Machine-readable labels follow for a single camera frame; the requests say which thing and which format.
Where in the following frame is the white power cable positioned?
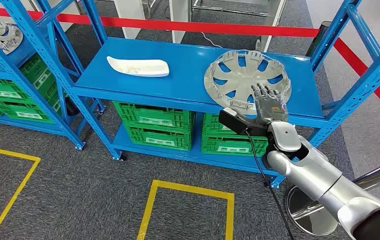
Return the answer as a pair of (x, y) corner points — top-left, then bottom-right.
(199, 31), (224, 49)

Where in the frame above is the chrome stanchion with round base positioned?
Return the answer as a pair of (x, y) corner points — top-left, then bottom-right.
(285, 154), (380, 237)

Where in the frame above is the white furniture panel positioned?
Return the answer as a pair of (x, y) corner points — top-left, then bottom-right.
(113, 0), (146, 40)

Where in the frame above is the blue metal shelf rack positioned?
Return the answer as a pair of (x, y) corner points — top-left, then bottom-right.
(0, 0), (380, 190)
(0, 0), (87, 150)

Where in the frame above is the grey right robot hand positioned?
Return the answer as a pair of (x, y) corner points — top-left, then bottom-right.
(251, 82), (289, 127)

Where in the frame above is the white plastic trim part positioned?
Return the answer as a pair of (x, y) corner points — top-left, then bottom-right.
(106, 55), (170, 78)

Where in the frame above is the black stanchion post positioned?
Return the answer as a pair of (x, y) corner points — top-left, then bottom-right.
(305, 20), (333, 58)

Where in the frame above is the white desk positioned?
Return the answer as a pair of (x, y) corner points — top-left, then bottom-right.
(168, 0), (289, 53)

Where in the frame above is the silver wheel cover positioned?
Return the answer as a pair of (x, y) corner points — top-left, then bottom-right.
(203, 49), (292, 116)
(0, 19), (24, 56)

